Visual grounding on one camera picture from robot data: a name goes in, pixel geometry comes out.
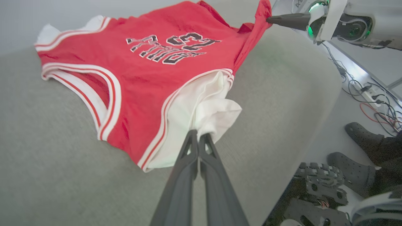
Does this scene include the white power strip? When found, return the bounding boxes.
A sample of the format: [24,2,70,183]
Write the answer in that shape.
[352,80,382,108]

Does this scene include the black perforated clog shoe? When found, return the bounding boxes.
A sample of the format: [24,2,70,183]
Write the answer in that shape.
[327,152,377,198]
[345,122,385,154]

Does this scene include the black floor cable bundle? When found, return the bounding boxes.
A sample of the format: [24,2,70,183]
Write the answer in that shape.
[320,41,402,137]

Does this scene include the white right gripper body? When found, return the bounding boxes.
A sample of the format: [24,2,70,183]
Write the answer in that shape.
[306,0,348,43]

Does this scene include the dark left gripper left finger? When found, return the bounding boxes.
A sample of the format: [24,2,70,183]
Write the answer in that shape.
[150,129,199,226]

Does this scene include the red and white basketball jersey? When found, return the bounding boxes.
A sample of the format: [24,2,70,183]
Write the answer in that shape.
[34,0,273,173]

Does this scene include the person's dark trousers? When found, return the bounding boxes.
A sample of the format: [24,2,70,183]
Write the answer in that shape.
[367,130,402,196]

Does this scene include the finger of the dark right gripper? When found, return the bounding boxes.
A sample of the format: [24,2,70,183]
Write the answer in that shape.
[266,13,311,31]

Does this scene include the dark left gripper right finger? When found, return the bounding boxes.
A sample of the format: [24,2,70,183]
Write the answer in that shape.
[198,133,250,226]

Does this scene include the grey fabric sofa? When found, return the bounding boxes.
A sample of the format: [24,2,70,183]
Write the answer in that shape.
[0,0,343,226]

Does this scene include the red floor cable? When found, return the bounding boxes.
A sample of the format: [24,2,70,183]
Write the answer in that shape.
[360,103,402,126]

